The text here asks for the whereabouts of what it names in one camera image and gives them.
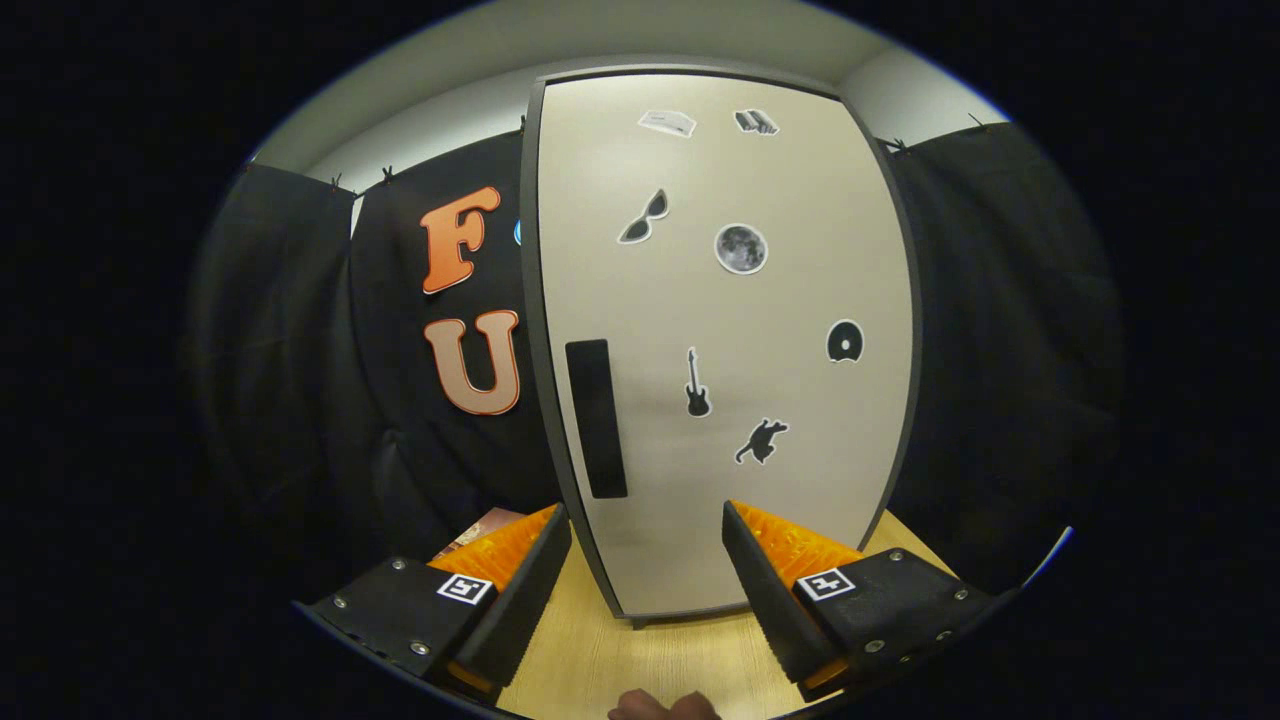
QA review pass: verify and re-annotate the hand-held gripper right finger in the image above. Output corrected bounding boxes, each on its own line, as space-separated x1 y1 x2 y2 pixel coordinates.
722 500 1001 701

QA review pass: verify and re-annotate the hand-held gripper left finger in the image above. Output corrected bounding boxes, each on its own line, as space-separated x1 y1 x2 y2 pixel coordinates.
300 502 573 699

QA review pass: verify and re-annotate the black door handle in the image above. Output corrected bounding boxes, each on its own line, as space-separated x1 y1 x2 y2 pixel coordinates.
565 338 629 499

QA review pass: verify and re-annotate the dark grey shoe cabinet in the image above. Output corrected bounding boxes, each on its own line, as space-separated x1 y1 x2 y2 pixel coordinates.
518 65 926 629

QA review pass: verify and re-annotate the brown book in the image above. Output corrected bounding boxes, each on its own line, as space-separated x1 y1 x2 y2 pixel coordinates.
440 508 526 559

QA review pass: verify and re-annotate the black backdrop cloth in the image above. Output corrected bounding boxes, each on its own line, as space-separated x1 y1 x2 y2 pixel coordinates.
190 120 1121 601

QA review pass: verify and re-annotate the row of black cloth clips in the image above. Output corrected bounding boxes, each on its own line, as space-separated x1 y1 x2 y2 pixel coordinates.
328 112 986 193

